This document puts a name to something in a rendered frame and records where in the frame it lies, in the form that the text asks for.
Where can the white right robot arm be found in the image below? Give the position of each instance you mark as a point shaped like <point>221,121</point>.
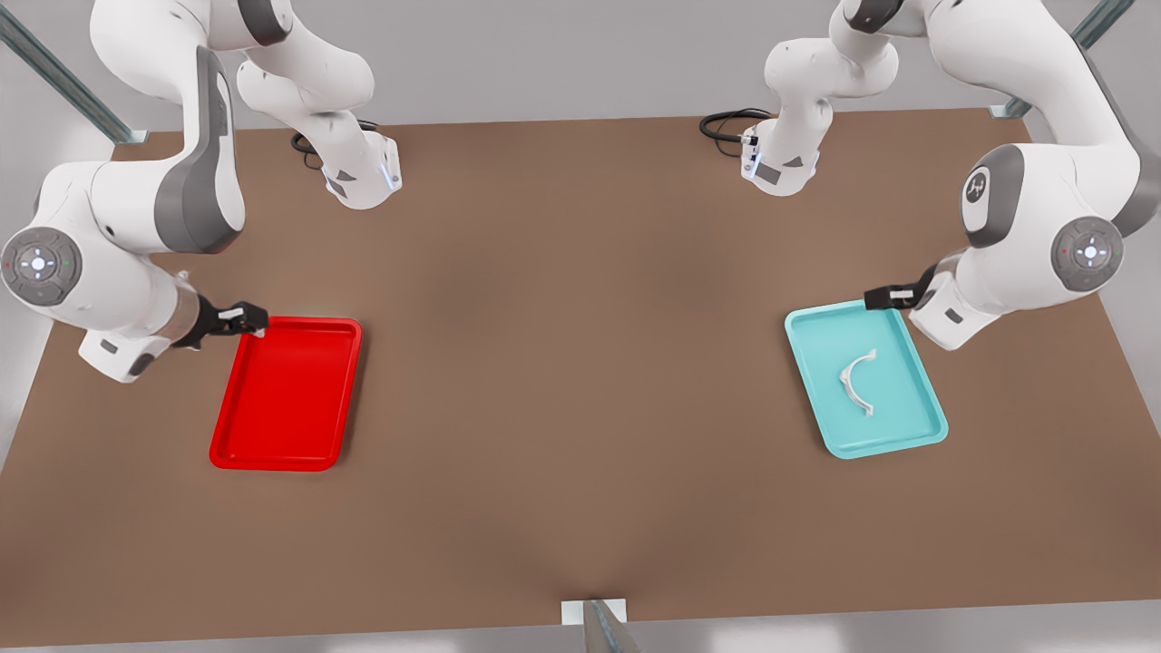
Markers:
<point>136,209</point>

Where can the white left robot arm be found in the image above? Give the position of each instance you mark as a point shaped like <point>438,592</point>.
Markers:
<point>1034,218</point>

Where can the white curved pipe clamp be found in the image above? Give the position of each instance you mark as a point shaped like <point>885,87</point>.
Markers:
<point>856,382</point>

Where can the turquoise rectangular tray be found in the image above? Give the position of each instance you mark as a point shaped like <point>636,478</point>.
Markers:
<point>864,377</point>

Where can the red rectangular tray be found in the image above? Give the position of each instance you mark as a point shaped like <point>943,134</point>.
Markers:
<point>288,393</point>

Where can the silver frame post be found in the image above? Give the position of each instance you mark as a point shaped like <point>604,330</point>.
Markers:
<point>600,626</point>
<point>63,80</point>
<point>1057,63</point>

